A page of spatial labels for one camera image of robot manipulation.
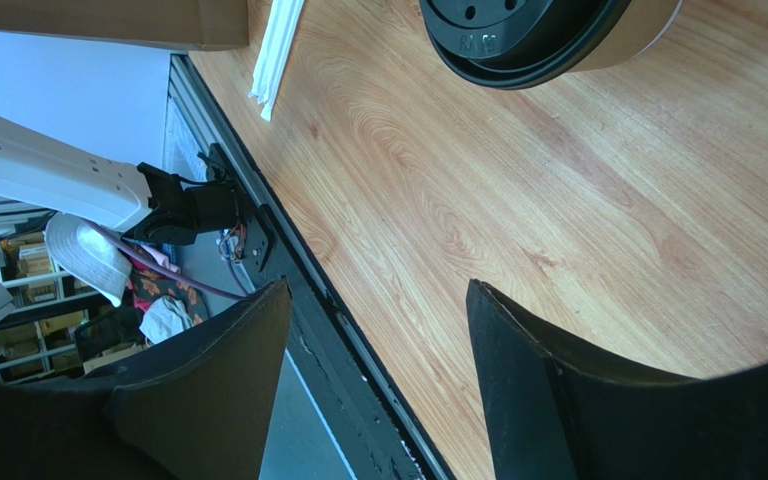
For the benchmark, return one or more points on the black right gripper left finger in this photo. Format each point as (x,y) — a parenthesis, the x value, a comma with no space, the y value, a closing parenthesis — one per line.
(195,406)

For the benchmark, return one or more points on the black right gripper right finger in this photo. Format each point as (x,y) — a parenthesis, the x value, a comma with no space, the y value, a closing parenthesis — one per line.
(559,407)

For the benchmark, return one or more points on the black plastic cup lid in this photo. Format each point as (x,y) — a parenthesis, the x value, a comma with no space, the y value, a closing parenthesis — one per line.
(514,45)

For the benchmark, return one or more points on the brown paper coffee cup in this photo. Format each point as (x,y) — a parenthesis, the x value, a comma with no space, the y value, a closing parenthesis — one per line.
(638,28)

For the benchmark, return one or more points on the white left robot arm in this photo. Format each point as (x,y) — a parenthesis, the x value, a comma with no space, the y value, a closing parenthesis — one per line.
(142,202)

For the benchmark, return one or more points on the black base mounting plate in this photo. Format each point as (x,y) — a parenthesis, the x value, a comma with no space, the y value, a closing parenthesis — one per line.
(337,414)

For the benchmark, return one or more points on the brown paper bag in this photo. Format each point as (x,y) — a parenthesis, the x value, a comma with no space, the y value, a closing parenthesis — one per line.
(187,25)

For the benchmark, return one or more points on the white paper straw bundle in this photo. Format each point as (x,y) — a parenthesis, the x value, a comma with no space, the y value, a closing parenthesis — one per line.
(283,20)

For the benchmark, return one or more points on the aluminium frame rail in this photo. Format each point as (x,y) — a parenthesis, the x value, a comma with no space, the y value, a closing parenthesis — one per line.
(198,133)

